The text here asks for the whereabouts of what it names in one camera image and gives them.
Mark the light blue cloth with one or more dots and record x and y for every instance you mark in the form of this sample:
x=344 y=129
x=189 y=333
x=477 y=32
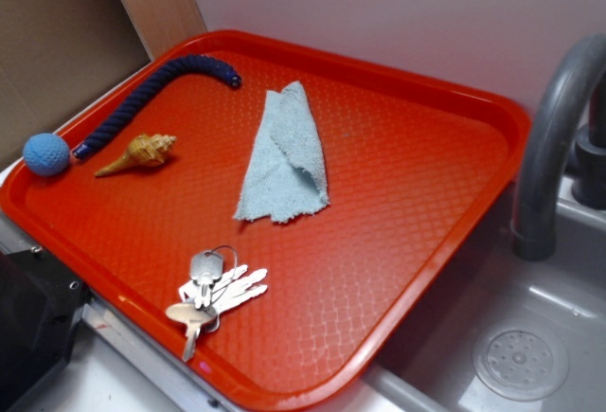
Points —
x=286 y=176

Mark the grey sink faucet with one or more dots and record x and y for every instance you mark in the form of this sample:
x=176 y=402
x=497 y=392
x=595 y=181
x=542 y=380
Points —
x=563 y=109

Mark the red plastic tray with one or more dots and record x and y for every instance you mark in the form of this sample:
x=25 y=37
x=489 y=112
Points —
x=413 y=164

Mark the black box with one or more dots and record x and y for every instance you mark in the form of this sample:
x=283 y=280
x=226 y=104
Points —
x=41 y=307

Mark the silver key bunch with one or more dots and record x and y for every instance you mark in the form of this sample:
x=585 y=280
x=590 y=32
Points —
x=218 y=283

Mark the cardboard panel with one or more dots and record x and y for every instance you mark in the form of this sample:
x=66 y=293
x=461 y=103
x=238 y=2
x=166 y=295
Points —
x=58 y=56

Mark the tan conch seashell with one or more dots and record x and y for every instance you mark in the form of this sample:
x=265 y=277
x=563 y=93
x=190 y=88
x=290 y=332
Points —
x=144 y=151

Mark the blue textured ball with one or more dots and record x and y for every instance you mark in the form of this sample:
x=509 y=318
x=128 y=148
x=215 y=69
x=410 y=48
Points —
x=46 y=154

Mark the sink drain strainer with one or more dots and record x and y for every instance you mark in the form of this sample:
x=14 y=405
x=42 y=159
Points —
x=520 y=360

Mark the grey sink basin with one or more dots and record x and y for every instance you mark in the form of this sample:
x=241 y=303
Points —
x=426 y=365

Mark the dark faucet handle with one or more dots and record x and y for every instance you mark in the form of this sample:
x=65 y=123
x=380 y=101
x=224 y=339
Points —
x=589 y=188

